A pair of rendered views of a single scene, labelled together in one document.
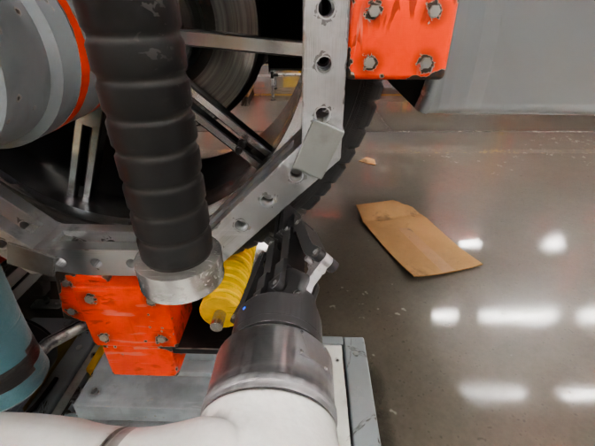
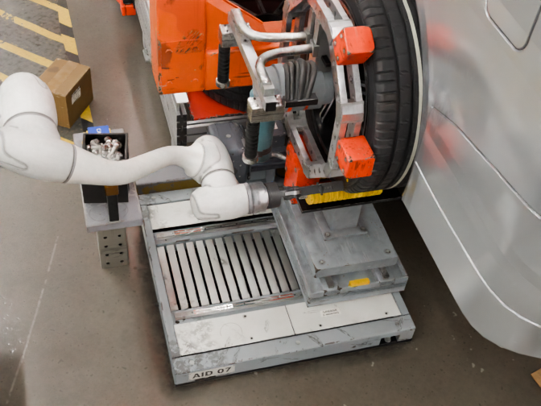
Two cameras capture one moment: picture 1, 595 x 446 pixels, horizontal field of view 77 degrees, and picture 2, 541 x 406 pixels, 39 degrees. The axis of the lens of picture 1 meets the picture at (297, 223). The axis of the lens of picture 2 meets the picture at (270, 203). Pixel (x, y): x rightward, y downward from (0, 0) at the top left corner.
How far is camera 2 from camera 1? 1.96 m
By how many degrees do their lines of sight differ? 54
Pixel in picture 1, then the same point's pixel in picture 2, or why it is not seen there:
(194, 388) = (311, 229)
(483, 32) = (415, 188)
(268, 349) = (255, 186)
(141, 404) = (294, 212)
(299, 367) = (253, 192)
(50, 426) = (227, 161)
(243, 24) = not seen: hidden behind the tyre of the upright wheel
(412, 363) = (422, 376)
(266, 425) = (237, 188)
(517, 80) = (419, 219)
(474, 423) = not seen: outside the picture
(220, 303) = not seen: hidden behind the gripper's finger
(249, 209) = (316, 168)
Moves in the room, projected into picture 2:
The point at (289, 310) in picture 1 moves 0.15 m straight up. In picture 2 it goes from (271, 188) to (276, 150)
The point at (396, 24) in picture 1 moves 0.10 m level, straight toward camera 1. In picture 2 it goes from (341, 154) to (303, 154)
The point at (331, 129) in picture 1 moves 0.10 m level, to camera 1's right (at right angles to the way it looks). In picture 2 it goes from (329, 166) to (342, 192)
